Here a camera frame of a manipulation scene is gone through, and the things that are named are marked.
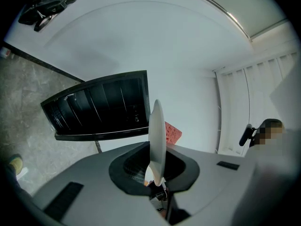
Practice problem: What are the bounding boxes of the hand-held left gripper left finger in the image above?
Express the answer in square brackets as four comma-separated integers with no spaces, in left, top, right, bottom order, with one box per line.
[32,141,170,226]

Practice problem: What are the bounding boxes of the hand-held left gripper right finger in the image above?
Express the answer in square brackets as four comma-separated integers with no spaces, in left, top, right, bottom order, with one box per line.
[166,144,257,217]

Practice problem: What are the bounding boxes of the black fridge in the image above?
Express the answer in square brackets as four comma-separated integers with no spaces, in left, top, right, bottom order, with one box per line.
[40,70,151,153]

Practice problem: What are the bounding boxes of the white plate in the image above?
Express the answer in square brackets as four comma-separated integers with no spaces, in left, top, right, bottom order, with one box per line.
[144,99,167,187]

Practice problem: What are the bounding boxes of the person's grey top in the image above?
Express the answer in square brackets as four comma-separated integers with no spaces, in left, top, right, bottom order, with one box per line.
[243,127,301,221]

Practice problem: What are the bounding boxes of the person's head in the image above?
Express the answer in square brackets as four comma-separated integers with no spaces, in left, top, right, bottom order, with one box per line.
[254,118,286,148]

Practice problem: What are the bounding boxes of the white slatted blind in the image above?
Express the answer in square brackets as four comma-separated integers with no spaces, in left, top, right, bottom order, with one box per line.
[213,51,298,155]

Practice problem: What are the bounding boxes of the person's yellow shoe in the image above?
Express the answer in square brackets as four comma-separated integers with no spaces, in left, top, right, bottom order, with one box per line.
[8,153,24,177]

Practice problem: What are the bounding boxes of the person's dark trouser leg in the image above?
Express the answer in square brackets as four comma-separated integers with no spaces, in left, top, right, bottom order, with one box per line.
[1,160,36,221]

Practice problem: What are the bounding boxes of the black bag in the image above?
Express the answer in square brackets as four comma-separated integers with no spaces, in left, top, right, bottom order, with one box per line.
[18,0,77,32]

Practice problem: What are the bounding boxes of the black head-worn camera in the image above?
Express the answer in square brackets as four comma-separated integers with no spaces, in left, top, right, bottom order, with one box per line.
[238,123,257,147]

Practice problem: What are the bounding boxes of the metal ceiling rail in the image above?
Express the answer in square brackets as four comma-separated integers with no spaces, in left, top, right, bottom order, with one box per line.
[77,0,253,42]

